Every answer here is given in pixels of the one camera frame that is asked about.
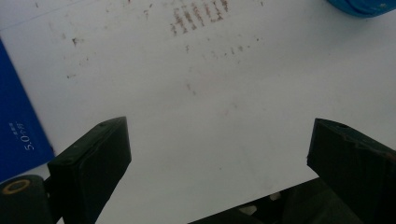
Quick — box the blue cardboard box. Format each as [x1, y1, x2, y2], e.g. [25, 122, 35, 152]
[0, 36, 56, 183]

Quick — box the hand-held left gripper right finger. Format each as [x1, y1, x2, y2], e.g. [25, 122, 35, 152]
[306, 118, 396, 224]

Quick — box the white table sheet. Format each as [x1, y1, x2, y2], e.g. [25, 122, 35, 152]
[0, 0, 396, 224]

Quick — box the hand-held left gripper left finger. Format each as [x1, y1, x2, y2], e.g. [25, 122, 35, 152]
[47, 116, 133, 224]

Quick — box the blue plastic bottle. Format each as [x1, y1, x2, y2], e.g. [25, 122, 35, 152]
[326, 0, 396, 19]

